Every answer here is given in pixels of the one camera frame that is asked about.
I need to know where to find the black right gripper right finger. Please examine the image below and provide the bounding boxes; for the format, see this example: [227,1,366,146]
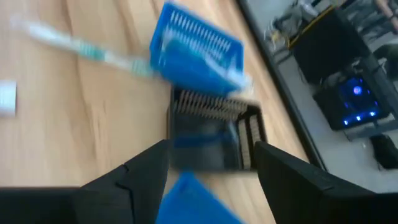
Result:
[254,141,374,224]

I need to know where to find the black floor object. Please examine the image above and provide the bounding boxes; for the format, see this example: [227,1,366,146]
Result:
[369,133,398,170]

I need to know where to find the black computer blue lights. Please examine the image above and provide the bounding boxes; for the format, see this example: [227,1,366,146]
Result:
[312,76,392,131]

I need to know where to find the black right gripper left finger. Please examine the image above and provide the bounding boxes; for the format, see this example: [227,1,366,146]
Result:
[74,139,170,224]

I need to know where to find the white toothpaste tube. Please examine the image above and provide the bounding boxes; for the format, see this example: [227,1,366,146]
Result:
[0,79,17,118]

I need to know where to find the black equipment case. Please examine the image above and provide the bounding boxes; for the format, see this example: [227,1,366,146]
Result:
[292,9,373,85]

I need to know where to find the black plastic basket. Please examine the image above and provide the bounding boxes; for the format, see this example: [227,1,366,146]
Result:
[167,88,268,172]

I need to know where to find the blue plastic basket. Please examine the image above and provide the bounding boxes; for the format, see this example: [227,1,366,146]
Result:
[154,170,246,224]
[149,1,249,97]

